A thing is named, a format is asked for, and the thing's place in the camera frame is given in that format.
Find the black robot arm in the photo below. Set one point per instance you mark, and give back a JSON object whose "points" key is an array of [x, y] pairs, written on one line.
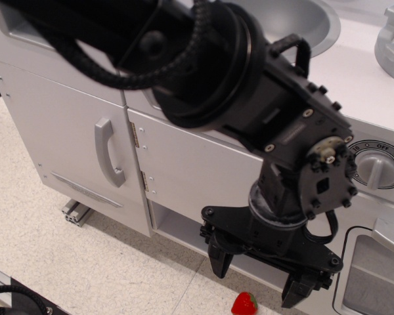
{"points": [[210, 67]]}

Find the grey oven door handle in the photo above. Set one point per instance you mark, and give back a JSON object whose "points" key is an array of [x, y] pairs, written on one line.
{"points": [[383, 233]]}

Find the aluminium extrusion bar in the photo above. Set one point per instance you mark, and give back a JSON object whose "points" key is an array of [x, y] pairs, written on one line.
{"points": [[76, 212]]}

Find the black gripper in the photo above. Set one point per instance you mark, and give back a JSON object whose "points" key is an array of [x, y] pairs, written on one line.
{"points": [[231, 231]]}

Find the red toy strawberry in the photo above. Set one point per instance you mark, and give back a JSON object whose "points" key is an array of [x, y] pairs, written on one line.
{"points": [[245, 304]]}

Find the grey fridge door handle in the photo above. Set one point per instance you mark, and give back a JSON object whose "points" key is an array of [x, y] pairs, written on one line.
{"points": [[103, 132]]}

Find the grey timer knob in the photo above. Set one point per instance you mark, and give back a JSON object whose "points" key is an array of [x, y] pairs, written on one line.
{"points": [[376, 170]]}

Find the grey stove burner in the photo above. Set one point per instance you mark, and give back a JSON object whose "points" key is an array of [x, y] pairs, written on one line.
{"points": [[384, 46]]}

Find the white fridge door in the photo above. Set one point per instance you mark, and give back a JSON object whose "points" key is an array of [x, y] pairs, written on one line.
{"points": [[56, 124]]}

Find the white toy kitchen body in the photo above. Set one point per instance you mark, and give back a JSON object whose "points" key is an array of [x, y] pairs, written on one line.
{"points": [[106, 267]]}

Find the white cabinet door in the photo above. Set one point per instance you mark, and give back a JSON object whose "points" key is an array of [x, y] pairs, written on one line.
{"points": [[186, 172]]}

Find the white oven door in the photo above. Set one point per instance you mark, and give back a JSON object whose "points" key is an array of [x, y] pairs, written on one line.
{"points": [[366, 283]]}

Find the grey sink basin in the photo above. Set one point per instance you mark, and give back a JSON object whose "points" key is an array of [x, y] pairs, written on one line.
{"points": [[315, 21]]}

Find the silver fridge emblem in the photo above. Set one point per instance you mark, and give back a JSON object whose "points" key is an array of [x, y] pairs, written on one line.
{"points": [[86, 191]]}

